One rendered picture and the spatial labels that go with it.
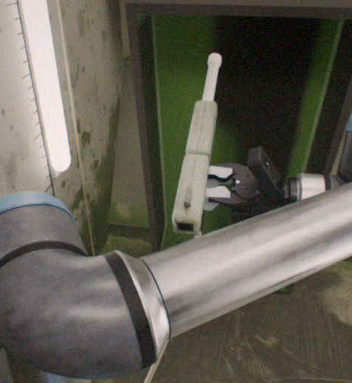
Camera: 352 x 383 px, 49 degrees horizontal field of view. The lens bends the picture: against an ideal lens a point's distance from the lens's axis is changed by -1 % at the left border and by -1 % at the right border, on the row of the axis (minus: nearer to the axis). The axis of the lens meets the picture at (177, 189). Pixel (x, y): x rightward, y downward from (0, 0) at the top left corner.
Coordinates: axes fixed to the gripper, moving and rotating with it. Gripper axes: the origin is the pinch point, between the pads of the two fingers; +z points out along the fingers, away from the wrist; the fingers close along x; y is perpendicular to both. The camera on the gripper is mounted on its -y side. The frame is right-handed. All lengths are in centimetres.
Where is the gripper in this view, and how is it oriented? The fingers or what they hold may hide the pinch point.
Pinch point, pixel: (190, 180)
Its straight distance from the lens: 75.7
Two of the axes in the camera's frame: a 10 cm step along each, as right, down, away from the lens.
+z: -9.9, -0.8, 1.4
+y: 0.6, 6.0, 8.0
